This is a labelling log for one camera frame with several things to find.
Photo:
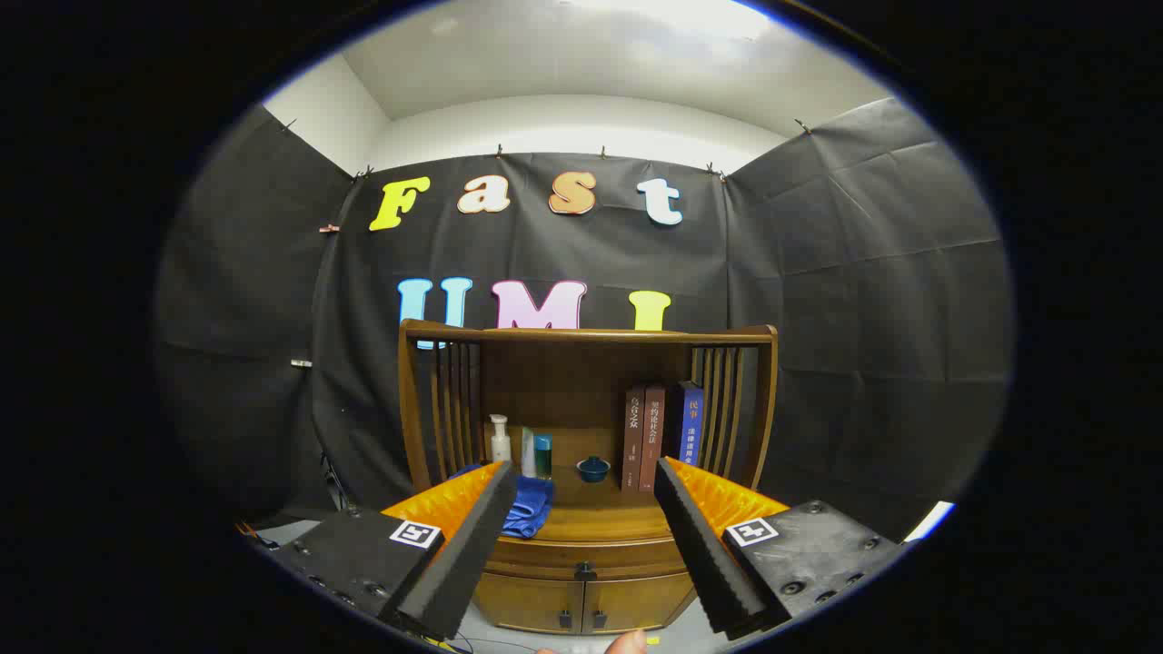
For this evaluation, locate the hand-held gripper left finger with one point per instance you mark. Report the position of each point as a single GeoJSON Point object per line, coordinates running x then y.
{"type": "Point", "coordinates": [463, 563]}

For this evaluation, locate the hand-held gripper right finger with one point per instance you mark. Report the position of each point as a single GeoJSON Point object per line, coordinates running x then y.
{"type": "Point", "coordinates": [704, 563]}

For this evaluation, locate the wooden drawer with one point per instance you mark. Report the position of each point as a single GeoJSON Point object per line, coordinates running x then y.
{"type": "Point", "coordinates": [545, 556]}

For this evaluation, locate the wooden cabinet door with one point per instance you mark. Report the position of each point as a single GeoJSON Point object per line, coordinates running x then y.
{"type": "Point", "coordinates": [527, 601]}
{"type": "Point", "coordinates": [636, 599]}

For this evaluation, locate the wooden countertop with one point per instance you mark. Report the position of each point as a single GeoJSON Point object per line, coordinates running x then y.
{"type": "Point", "coordinates": [591, 518]}

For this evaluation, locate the wooden cabinet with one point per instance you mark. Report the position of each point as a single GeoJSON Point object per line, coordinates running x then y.
{"type": "Point", "coordinates": [563, 381]}

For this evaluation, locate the blue folded towel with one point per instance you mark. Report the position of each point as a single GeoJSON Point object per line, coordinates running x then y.
{"type": "Point", "coordinates": [531, 504]}

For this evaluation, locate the white pump bottle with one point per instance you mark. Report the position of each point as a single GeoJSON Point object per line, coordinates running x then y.
{"type": "Point", "coordinates": [500, 445]}

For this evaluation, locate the teal clear bottle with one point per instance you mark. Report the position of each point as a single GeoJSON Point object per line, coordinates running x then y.
{"type": "Point", "coordinates": [543, 459]}

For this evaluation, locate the reddish brown book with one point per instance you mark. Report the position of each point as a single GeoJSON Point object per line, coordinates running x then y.
{"type": "Point", "coordinates": [654, 436]}

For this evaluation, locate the blue book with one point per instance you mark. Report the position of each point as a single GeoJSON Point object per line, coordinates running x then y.
{"type": "Point", "coordinates": [690, 422]}

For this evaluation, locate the dark blue lidded teacup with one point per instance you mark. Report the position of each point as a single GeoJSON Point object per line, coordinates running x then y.
{"type": "Point", "coordinates": [593, 470]}

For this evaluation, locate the dark brown book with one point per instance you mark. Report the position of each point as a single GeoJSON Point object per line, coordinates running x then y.
{"type": "Point", "coordinates": [632, 436]}

